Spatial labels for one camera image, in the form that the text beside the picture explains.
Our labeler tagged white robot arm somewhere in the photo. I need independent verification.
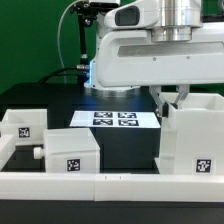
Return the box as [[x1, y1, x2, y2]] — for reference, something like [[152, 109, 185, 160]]
[[85, 0, 224, 117]]

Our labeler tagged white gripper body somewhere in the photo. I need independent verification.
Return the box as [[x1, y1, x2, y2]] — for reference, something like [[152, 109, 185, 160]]
[[96, 22, 224, 87]]

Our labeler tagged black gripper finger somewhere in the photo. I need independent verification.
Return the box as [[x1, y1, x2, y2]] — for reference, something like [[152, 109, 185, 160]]
[[149, 85, 169, 117], [172, 85, 190, 109]]

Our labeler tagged white drawer cabinet box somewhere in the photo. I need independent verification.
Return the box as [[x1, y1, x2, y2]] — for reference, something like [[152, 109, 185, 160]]
[[155, 93, 224, 176]]

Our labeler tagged white front fence bar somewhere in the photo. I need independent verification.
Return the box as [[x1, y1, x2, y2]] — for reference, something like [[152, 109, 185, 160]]
[[0, 172, 224, 203]]

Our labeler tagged white left fence block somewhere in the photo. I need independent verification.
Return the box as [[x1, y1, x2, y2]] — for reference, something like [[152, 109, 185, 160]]
[[0, 134, 16, 172]]

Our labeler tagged white open drawer tray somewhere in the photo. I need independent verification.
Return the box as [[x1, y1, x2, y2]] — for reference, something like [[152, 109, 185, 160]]
[[0, 109, 47, 145]]

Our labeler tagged white marker sheet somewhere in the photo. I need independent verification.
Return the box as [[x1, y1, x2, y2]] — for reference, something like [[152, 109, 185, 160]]
[[70, 110, 160, 129]]

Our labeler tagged grey cable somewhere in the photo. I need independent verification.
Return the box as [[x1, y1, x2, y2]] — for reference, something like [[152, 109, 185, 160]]
[[56, 0, 88, 69]]

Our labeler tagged white drawer with knob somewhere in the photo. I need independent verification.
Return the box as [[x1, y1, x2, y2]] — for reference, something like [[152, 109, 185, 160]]
[[33, 128, 100, 174]]

